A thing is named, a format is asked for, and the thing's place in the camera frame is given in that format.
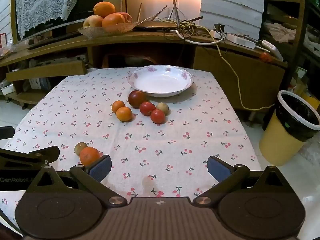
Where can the dark red apple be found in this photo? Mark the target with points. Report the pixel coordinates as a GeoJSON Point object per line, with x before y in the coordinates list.
{"type": "Point", "coordinates": [136, 98]}

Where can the white floral plate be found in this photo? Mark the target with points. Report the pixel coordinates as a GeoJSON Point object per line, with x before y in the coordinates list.
{"type": "Point", "coordinates": [160, 82]}

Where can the pale peach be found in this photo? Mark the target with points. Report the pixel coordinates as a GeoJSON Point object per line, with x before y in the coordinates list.
{"type": "Point", "coordinates": [93, 21]}

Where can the dark storage shelf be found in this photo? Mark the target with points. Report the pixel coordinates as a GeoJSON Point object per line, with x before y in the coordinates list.
{"type": "Point", "coordinates": [307, 30]}

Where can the small orange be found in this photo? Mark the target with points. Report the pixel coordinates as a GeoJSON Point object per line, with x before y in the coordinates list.
{"type": "Point", "coordinates": [117, 106]}
{"type": "Point", "coordinates": [88, 155]}
{"type": "Point", "coordinates": [124, 114]}

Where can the black trash bag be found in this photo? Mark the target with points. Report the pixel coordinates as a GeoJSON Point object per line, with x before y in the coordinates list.
{"type": "Point", "coordinates": [297, 120]}

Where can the black television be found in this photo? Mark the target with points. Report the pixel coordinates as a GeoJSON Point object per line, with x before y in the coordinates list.
{"type": "Point", "coordinates": [85, 2]}

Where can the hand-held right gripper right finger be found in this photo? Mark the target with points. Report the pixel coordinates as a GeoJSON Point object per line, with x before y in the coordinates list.
{"type": "Point", "coordinates": [218, 169]}

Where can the black router with antennas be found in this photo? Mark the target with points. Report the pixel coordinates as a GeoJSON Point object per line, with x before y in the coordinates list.
{"type": "Point", "coordinates": [155, 27]}

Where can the yellow trash can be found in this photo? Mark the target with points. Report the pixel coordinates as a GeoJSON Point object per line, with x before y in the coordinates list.
{"type": "Point", "coordinates": [277, 140]}

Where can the white lace cloth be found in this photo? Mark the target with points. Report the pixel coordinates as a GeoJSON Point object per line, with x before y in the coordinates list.
{"type": "Point", "coordinates": [42, 2]}

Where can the small brown round fruit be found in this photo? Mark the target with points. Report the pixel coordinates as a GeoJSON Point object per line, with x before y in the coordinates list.
{"type": "Point", "coordinates": [80, 148]}
{"type": "Point", "coordinates": [163, 108]}

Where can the red peach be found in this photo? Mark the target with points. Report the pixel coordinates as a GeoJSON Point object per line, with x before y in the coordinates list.
{"type": "Point", "coordinates": [128, 17]}

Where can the small red round object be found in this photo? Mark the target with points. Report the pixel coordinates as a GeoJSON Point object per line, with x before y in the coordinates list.
{"type": "Point", "coordinates": [265, 57]}

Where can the white power strip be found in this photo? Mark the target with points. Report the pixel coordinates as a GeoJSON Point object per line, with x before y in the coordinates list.
{"type": "Point", "coordinates": [240, 40]}

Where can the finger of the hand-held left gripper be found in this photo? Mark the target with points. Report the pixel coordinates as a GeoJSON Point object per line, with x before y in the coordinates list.
{"type": "Point", "coordinates": [5, 132]}
{"type": "Point", "coordinates": [30, 155]}

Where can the glass fruit tray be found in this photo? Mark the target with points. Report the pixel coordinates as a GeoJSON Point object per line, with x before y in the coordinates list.
{"type": "Point", "coordinates": [107, 30]}

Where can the red tomato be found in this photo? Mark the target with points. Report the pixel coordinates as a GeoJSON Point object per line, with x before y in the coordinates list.
{"type": "Point", "coordinates": [157, 116]}
{"type": "Point", "coordinates": [147, 108]}

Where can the large orange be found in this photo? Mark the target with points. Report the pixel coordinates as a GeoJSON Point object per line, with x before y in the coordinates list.
{"type": "Point", "coordinates": [104, 8]}
{"type": "Point", "coordinates": [113, 20]}

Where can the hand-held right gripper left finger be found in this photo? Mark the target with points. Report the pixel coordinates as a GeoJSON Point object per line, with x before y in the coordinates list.
{"type": "Point", "coordinates": [101, 168]}

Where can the white slatted panel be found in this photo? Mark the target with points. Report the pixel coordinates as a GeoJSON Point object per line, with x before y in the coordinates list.
{"type": "Point", "coordinates": [232, 7]}

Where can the white flat box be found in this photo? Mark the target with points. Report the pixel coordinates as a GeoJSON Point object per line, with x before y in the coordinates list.
{"type": "Point", "coordinates": [271, 48]}

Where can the wooden drawer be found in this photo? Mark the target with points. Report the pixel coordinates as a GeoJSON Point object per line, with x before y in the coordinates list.
{"type": "Point", "coordinates": [47, 70]}

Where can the wooden television cabinet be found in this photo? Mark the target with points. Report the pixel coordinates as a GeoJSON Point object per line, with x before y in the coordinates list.
{"type": "Point", "coordinates": [225, 62]}

